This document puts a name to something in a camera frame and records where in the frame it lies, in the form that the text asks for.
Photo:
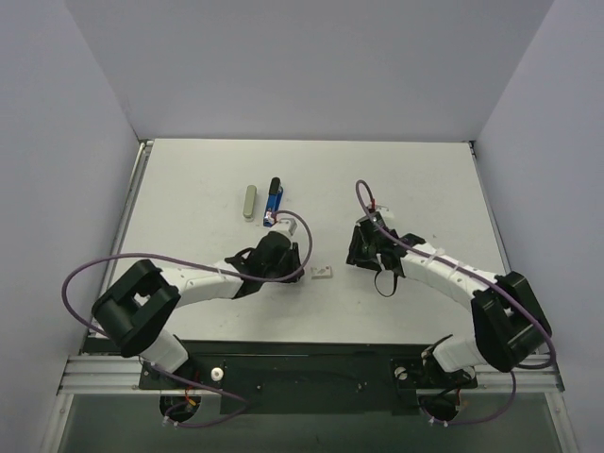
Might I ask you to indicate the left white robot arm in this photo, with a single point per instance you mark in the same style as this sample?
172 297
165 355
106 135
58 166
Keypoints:
133 312

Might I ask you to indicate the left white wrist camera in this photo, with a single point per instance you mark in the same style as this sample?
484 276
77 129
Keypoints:
286 227

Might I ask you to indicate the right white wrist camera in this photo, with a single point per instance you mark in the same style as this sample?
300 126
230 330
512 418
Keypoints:
384 212

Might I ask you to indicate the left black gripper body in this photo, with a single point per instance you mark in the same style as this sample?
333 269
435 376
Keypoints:
293 261

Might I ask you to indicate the beige stapler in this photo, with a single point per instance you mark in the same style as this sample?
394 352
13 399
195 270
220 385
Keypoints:
249 202

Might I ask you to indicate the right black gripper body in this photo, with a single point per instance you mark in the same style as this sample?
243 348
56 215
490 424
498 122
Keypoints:
360 246

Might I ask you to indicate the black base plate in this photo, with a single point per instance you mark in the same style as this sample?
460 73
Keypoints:
312 378

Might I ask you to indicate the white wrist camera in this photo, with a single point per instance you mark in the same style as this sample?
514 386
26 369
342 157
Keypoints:
384 212
286 227

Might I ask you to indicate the staple box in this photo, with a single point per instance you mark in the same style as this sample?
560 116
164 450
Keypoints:
321 272

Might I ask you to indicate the blue stapler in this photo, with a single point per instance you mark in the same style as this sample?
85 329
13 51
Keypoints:
275 193

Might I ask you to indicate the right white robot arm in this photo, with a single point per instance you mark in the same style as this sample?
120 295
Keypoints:
508 321

